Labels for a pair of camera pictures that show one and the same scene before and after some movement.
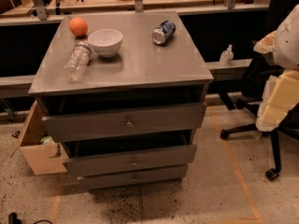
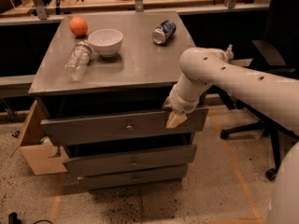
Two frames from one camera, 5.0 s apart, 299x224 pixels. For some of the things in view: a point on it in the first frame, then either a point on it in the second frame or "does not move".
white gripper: [288, 44] to [184, 103]
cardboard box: [42, 157] does not move
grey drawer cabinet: [123, 91] does not move
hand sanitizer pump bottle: [226, 57] does not move
